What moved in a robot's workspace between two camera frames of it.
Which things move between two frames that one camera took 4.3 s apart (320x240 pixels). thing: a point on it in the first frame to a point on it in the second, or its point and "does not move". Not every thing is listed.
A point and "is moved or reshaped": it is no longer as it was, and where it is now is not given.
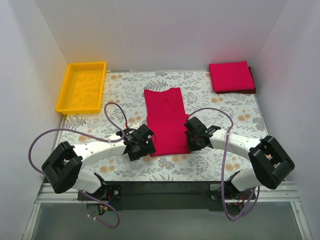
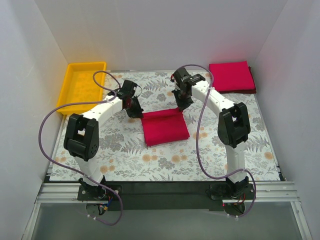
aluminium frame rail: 288,194 does not move
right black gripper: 189,136 to 183,98
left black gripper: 149,144 to 135,107
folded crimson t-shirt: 231,76 does not move
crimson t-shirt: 166,116 is moved or reshaped
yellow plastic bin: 83,89 does not move
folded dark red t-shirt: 241,91 does not move
